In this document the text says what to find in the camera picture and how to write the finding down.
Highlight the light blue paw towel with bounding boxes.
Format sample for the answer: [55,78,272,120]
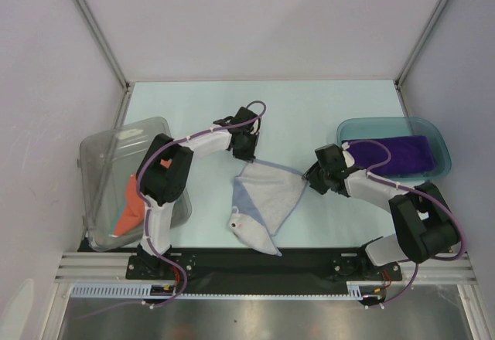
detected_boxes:
[227,160,307,257]

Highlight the purple towel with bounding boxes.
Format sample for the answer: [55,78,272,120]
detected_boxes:
[344,136,437,177]

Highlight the orange towel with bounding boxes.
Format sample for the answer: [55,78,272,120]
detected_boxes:
[109,174,145,237]

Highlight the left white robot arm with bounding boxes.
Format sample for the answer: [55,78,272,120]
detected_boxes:
[136,101,266,278]

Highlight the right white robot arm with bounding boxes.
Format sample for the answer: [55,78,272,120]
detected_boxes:
[303,144,466,280]

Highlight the teal plastic tray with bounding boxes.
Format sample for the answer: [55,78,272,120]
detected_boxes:
[336,117,452,181]

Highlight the clear plastic bin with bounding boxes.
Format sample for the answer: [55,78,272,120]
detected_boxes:
[80,117,170,252]

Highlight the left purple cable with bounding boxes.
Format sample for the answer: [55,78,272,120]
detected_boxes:
[135,100,268,310]

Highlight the right aluminium frame post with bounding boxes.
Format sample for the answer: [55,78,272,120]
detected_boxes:
[398,0,468,86]

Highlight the aluminium frame post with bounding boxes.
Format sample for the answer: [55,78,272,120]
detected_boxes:
[73,0,129,91]
[398,0,468,86]

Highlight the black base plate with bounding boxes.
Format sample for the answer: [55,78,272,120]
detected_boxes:
[115,247,403,296]

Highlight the aluminium front rail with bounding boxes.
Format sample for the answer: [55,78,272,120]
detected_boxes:
[55,252,477,285]

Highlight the white slotted cable duct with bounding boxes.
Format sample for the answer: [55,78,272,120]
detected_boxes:
[70,283,363,301]

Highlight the left aluminium frame post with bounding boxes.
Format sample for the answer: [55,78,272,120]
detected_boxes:
[73,0,129,91]

